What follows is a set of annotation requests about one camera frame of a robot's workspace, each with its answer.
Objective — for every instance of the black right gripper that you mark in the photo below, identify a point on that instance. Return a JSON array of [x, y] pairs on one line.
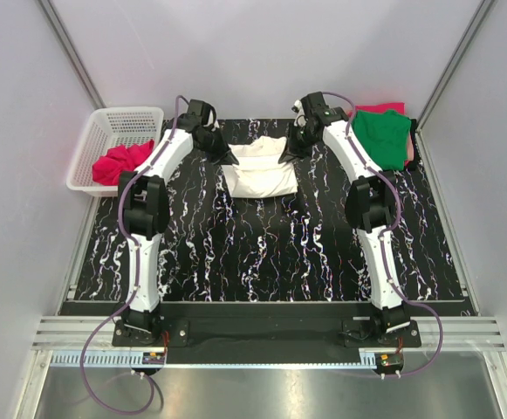
[[299, 144]]

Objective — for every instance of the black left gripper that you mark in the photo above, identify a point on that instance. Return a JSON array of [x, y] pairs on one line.
[[216, 146]]

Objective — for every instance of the white printed t-shirt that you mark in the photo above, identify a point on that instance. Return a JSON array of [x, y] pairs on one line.
[[259, 174]]

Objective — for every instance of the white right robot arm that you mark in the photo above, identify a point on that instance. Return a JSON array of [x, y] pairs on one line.
[[372, 206]]

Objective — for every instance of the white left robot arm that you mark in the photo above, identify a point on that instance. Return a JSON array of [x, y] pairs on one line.
[[144, 210]]

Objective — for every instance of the folded green t-shirt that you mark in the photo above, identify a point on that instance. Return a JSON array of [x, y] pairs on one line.
[[384, 136]]

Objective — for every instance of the folded red t-shirt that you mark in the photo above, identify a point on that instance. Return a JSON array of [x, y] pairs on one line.
[[398, 107]]

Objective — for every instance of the crumpled pink t-shirt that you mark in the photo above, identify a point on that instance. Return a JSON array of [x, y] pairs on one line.
[[108, 168]]

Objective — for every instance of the folded peach t-shirt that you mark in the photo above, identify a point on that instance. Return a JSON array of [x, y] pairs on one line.
[[410, 149]]

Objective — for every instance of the left controller board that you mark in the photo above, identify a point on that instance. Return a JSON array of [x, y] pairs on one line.
[[153, 358]]

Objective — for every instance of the controller board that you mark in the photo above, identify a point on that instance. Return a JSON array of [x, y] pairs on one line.
[[153, 358], [391, 360]]

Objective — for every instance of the right controller board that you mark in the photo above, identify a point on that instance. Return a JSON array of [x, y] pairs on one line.
[[391, 360]]

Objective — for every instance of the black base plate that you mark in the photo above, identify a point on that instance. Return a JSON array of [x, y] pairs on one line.
[[265, 334]]

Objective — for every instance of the aluminium rail frame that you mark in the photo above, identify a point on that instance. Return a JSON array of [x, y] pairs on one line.
[[458, 371]]

